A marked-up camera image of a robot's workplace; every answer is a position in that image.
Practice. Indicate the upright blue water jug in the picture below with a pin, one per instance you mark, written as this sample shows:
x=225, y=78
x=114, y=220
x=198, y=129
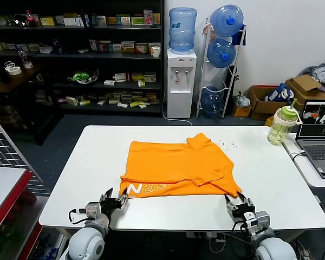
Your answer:
x=182, y=29

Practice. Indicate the black folded stand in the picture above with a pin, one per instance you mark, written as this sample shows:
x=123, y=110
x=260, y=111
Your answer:
x=232, y=81

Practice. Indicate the white tape roll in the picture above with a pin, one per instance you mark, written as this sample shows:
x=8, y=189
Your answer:
x=15, y=71

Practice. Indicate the grey open laptop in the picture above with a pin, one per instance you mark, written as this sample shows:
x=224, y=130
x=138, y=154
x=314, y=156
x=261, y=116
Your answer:
x=320, y=151

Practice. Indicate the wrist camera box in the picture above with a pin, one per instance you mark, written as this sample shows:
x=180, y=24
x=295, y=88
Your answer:
x=258, y=219
x=92, y=210

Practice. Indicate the large brown cardboard box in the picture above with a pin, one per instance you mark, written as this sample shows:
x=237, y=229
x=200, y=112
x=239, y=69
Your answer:
x=304, y=84

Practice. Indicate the clear bottle with green lid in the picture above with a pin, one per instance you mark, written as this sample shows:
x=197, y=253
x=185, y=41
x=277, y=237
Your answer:
x=280, y=130

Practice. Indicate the pink floral tall box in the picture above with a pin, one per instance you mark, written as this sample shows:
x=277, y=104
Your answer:
x=148, y=17

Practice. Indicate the scattered dark crumbs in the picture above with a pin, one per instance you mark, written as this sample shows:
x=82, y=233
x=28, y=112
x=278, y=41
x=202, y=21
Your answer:
x=228, y=144

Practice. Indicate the blue water jug without cap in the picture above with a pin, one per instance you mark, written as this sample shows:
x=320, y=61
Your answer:
x=211, y=103

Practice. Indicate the black metal shelving unit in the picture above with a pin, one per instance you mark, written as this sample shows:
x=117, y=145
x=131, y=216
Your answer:
x=124, y=57

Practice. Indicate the white flat carton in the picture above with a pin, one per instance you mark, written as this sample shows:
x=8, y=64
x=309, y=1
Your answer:
x=70, y=22

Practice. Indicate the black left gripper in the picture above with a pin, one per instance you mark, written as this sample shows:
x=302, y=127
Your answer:
x=111, y=205

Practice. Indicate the white paper cup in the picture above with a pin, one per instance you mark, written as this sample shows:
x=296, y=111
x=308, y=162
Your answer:
x=156, y=52

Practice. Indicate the yellow label medicine box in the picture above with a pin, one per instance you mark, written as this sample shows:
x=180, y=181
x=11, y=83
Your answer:
x=128, y=46

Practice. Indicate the grey plastic bag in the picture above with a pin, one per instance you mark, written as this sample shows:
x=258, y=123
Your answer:
x=243, y=101

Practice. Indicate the white side table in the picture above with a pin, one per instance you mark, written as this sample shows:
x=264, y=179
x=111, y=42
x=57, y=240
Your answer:
x=304, y=170

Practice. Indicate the small white flat box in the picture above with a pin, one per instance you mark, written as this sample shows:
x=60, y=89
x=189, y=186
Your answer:
x=110, y=83

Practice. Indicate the clear purple plastic bottle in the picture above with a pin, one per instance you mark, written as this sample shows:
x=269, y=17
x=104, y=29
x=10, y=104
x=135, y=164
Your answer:
x=22, y=55

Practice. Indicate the blue water jug with cap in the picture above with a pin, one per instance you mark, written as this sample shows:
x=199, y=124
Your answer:
x=220, y=54
x=225, y=20

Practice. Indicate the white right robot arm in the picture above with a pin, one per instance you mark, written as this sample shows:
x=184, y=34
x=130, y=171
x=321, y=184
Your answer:
x=273, y=246

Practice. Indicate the small blue bottle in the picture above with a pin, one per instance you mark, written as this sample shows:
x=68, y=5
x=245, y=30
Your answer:
x=57, y=47

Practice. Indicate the black tumbler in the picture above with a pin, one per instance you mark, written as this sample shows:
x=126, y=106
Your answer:
x=3, y=74

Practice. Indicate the small yellow cardboard box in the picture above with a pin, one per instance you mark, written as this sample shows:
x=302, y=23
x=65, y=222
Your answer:
x=241, y=111

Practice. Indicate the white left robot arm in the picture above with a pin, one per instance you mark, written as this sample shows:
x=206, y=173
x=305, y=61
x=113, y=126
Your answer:
x=89, y=241

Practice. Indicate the white box with red stripe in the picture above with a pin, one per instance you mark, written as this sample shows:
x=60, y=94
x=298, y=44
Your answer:
x=121, y=77

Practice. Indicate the cola bottle with red cap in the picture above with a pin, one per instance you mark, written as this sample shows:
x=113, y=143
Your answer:
x=31, y=20

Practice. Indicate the light green medicine box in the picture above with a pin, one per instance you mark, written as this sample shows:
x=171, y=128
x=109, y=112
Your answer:
x=138, y=21

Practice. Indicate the orange t-shirt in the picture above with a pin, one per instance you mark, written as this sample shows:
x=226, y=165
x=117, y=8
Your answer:
x=178, y=162

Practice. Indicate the white water dispenser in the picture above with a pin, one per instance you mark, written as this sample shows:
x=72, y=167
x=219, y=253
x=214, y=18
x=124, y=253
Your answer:
x=180, y=92

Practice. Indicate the shiny dark glass bowl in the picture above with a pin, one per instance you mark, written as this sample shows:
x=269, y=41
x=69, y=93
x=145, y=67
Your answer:
x=20, y=21

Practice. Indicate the red and white medicine box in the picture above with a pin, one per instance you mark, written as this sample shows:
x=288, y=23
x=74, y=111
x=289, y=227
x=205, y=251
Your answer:
x=142, y=48

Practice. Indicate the green and white medicine box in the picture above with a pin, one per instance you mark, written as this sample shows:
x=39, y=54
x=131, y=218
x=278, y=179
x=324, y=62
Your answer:
x=101, y=21

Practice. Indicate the green item in plastic bag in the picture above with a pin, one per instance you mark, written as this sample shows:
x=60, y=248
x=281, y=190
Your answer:
x=81, y=77

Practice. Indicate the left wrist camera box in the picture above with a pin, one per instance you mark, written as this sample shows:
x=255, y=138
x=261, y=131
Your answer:
x=92, y=210

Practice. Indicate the pile of grey blue clothes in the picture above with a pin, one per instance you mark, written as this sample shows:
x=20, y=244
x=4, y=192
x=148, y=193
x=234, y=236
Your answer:
x=324, y=73

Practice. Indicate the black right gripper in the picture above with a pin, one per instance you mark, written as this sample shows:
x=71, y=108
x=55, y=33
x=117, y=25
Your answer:
x=242, y=211

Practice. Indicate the open cardboard box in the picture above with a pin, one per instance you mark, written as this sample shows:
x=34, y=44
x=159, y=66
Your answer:
x=260, y=107

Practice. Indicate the white table with red edge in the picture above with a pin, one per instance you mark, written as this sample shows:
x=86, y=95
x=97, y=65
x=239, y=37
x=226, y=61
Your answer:
x=2, y=184

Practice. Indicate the pink hanging rag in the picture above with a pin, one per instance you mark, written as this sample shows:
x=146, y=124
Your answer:
x=207, y=31

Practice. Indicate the brown wooden desk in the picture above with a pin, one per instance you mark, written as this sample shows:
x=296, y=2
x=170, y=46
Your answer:
x=16, y=81

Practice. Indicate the teal medicine box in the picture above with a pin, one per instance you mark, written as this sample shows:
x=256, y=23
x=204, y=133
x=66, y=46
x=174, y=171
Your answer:
x=124, y=20

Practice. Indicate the orange medicine box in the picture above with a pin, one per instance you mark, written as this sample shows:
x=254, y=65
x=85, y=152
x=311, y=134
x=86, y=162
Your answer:
x=156, y=19

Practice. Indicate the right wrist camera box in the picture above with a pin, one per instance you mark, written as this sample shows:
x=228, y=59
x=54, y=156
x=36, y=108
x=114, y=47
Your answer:
x=258, y=219

